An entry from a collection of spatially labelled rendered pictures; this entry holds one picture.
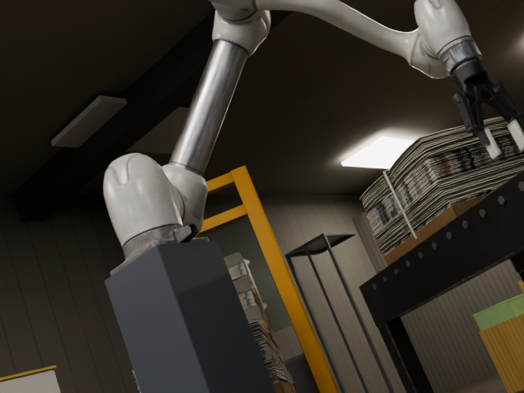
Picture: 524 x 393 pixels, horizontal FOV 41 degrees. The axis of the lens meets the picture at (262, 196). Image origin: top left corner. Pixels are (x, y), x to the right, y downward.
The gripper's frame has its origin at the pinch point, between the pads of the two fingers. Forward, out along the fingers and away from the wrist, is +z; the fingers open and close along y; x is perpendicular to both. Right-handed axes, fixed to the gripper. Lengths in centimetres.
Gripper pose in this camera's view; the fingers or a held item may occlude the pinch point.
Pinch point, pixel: (506, 142)
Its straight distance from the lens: 167.6
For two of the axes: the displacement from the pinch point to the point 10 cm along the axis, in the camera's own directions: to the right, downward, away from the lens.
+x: 2.6, -3.9, -8.8
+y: -8.9, 2.5, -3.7
